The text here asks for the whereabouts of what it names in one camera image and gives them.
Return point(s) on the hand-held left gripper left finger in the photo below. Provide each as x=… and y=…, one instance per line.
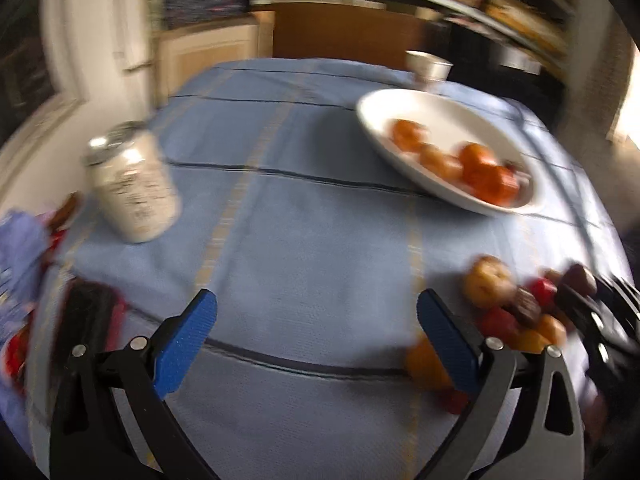
x=185, y=345

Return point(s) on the large orange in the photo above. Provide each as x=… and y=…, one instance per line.
x=477, y=157
x=495, y=185

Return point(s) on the white paper cup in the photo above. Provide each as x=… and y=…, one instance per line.
x=427, y=67

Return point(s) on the brown wooden board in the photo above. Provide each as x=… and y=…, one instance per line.
x=345, y=30

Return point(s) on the bright side window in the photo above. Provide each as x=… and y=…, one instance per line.
x=625, y=95

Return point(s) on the stack of blue patterned boxes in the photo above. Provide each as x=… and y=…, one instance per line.
x=207, y=0

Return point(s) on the dark brown mangosteen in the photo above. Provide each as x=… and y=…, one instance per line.
x=525, y=307

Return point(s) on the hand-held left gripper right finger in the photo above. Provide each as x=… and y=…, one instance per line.
x=447, y=345

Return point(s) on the red cherry tomato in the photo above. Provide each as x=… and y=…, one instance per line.
x=455, y=400
x=542, y=290
x=497, y=322

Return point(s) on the aluminium frame window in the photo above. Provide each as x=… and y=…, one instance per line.
x=30, y=65

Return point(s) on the light blue cloth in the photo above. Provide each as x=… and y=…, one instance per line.
x=20, y=250

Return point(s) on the blue checked tablecloth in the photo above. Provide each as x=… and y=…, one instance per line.
x=310, y=240

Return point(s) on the white plate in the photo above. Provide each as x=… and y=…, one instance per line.
x=450, y=115

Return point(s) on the small orange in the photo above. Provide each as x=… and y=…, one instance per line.
x=546, y=332
x=425, y=367

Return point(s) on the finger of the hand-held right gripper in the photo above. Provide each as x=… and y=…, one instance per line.
x=620, y=295
x=585, y=317

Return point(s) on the yellow-brown round fruit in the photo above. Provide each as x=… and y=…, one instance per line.
x=435, y=159
x=409, y=135
x=487, y=280

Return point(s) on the dark purple round fruit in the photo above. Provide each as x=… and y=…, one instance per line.
x=577, y=277

